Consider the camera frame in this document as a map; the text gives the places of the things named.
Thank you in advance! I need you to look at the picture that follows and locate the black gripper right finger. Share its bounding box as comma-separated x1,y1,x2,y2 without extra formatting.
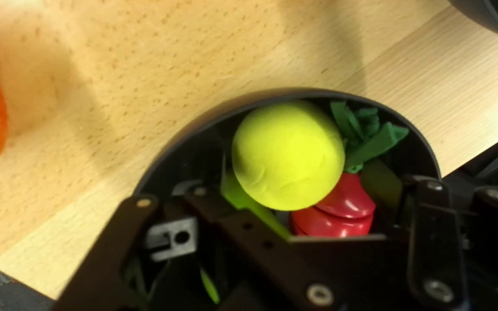
401,175,498,311

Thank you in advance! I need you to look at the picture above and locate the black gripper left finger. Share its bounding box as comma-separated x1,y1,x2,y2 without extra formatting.
57,186,350,311

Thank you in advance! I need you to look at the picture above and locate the yellow toy lemon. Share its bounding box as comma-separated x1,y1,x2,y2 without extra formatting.
230,101,348,213

